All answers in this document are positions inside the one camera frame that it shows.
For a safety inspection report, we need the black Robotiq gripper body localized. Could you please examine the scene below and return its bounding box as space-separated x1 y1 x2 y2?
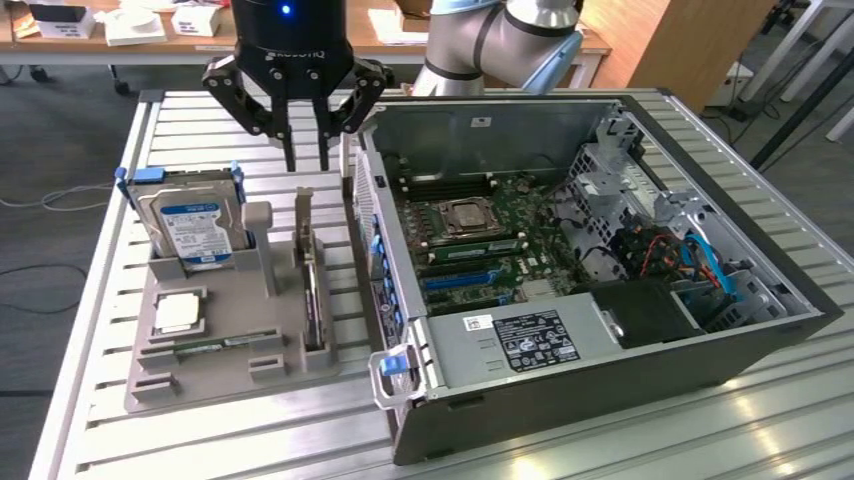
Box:
230 0 359 100

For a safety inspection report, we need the graphics card with metal bracket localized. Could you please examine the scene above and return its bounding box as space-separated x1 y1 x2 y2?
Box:
293 186 331 352

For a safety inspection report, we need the white paper stack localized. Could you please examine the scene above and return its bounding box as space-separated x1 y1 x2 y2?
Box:
367 8 433 48

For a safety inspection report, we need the small white printed box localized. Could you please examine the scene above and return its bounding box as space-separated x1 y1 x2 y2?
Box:
171 5 225 38

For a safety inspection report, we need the long wooden desk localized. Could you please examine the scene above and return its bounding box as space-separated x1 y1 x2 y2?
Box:
0 0 613 94

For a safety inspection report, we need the brown cardboard box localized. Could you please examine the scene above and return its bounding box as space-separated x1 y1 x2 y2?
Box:
393 0 435 21

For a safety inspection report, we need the white round device on base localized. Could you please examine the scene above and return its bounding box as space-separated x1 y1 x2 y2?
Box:
103 7 169 48

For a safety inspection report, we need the white box with black top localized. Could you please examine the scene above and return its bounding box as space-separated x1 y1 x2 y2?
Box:
30 4 97 39

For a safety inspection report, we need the green RAM stick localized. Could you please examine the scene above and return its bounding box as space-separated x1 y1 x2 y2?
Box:
426 238 528 264
174 335 277 354

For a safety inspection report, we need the green motherboard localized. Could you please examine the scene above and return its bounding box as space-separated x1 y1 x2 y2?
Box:
393 172 596 315

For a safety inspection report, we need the grey plastic parts rack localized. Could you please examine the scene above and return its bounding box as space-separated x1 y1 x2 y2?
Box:
125 201 346 414

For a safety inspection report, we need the silver metal disk bay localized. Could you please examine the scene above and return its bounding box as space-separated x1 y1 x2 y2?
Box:
568 142 673 236

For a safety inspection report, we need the silver CPU chip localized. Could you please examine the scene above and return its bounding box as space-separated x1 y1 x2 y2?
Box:
153 293 206 334

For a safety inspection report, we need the wooden cabinet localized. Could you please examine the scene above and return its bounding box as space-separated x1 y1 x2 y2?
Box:
580 0 780 114

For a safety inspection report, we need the grey power supply unit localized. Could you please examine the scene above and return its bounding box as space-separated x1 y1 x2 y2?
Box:
417 294 626 391

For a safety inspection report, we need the white box with red button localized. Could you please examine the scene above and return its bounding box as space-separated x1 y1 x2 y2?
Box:
706 62 757 108

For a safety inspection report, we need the black plastic fan shroud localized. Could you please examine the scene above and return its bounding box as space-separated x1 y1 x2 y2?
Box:
590 279 706 349

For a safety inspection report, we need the black slanted table leg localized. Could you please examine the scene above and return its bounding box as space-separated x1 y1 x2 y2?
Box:
750 64 854 169

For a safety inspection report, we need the black open PC case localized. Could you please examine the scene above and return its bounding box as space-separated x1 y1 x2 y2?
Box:
339 87 846 467

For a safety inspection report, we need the hard disk with blue bracket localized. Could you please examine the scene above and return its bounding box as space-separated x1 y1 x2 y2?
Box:
117 161 250 273

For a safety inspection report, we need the CPU socket with metal frame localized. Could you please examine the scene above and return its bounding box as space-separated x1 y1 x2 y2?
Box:
437 197 512 239

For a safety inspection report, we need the white floor cable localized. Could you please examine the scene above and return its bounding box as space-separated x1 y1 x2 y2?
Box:
0 182 119 212

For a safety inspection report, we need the black floor cable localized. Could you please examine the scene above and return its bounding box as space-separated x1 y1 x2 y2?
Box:
0 263 87 302

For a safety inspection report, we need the orange wire bundle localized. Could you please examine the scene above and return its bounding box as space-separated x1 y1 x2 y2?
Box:
640 234 702 279

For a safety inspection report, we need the blue wire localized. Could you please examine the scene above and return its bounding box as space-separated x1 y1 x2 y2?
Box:
684 232 746 302

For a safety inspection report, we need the white table frame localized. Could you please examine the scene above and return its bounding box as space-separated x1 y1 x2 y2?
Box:
737 0 854 142

